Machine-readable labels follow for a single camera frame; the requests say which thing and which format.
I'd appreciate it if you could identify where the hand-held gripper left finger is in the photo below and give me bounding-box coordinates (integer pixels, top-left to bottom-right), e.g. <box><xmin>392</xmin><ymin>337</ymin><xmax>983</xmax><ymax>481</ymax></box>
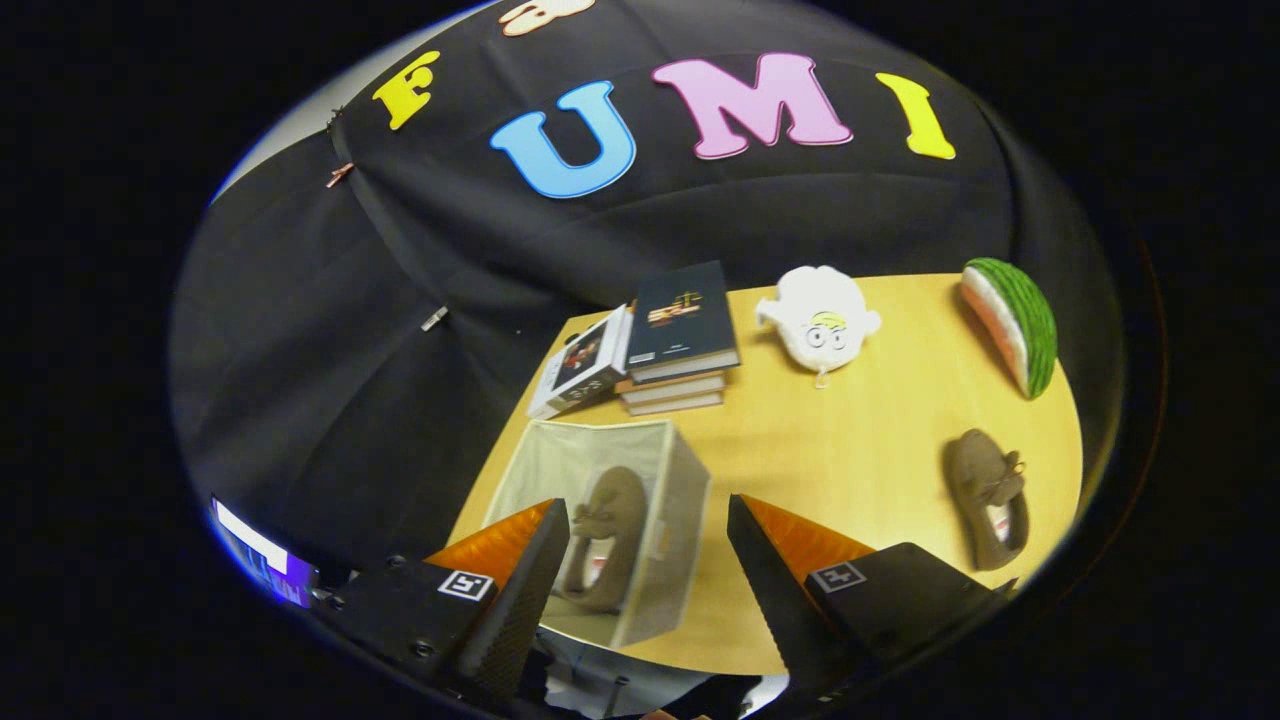
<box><xmin>318</xmin><ymin>498</ymin><xmax>571</xmax><ymax>706</ymax></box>

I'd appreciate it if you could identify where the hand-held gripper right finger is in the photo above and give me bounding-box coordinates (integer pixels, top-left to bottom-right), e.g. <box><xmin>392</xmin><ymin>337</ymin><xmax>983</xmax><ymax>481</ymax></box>
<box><xmin>726</xmin><ymin>493</ymin><xmax>1016</xmax><ymax>701</ymax></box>

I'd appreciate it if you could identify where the grey fabric storage box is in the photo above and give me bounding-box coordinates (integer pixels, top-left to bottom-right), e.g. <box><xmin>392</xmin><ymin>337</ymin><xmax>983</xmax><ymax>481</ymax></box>
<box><xmin>484</xmin><ymin>419</ymin><xmax>713</xmax><ymax>651</ymax></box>

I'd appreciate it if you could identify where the brown moccasin shoe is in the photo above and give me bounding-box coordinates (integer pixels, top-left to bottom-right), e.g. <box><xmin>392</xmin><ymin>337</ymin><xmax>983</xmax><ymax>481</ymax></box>
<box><xmin>558</xmin><ymin>466</ymin><xmax>649</xmax><ymax>614</ymax></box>
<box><xmin>945</xmin><ymin>429</ymin><xmax>1031</xmax><ymax>572</ymax></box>

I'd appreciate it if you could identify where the tan cover book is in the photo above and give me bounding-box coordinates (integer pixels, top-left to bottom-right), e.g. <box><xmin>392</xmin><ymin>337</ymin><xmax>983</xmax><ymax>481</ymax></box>
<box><xmin>614</xmin><ymin>370</ymin><xmax>727</xmax><ymax>404</ymax></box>
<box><xmin>620</xmin><ymin>390</ymin><xmax>725</xmax><ymax>417</ymax></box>

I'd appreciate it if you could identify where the lit monitor screen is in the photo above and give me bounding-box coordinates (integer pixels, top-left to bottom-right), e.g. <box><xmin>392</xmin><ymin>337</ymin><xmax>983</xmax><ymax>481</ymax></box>
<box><xmin>210</xmin><ymin>497</ymin><xmax>319</xmax><ymax>609</ymax></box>

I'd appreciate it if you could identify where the white and black book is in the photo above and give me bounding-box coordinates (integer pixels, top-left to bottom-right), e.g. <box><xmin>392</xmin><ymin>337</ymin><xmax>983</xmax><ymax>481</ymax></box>
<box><xmin>527</xmin><ymin>305</ymin><xmax>635</xmax><ymax>421</ymax></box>

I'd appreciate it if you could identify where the dark hardcover book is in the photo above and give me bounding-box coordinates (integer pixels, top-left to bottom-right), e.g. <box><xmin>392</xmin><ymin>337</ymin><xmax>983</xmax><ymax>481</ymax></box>
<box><xmin>626</xmin><ymin>261</ymin><xmax>741</xmax><ymax>384</ymax></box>

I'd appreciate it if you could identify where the white plush toy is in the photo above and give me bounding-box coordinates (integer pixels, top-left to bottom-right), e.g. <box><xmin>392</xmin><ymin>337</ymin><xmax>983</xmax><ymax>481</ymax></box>
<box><xmin>754</xmin><ymin>265</ymin><xmax>883</xmax><ymax>389</ymax></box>

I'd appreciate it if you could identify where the black backdrop cloth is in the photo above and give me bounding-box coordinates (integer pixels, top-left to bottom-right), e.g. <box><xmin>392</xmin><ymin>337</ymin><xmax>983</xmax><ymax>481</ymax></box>
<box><xmin>170</xmin><ymin>0</ymin><xmax>1121</xmax><ymax>591</ymax></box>

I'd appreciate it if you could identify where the watermelon slice plush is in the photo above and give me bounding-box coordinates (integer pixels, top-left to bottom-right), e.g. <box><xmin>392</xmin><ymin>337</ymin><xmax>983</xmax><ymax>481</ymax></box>
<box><xmin>960</xmin><ymin>257</ymin><xmax>1059</xmax><ymax>400</ymax></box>

